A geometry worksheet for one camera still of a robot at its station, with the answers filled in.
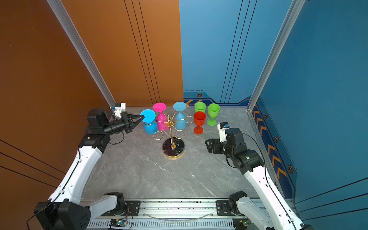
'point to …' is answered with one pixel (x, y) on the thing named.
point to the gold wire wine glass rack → (173, 146)
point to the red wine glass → (200, 118)
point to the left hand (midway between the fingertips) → (144, 116)
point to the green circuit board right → (240, 224)
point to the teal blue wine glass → (180, 120)
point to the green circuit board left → (118, 223)
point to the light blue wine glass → (150, 125)
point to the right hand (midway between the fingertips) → (210, 141)
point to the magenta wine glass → (162, 121)
